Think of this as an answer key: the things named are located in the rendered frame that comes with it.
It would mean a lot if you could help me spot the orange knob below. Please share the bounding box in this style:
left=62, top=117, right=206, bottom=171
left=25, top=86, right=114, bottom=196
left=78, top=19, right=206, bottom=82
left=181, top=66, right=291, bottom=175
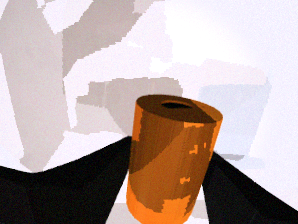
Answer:
left=126, top=93, right=222, bottom=224

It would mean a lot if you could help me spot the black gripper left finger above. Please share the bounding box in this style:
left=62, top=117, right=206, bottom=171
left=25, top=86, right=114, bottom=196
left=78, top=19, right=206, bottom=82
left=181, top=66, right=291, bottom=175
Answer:
left=0, top=136, right=132, bottom=224

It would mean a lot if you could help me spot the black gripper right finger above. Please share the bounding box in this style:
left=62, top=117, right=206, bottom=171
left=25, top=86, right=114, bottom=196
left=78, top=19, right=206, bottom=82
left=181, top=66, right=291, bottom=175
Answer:
left=202, top=151, right=298, bottom=224

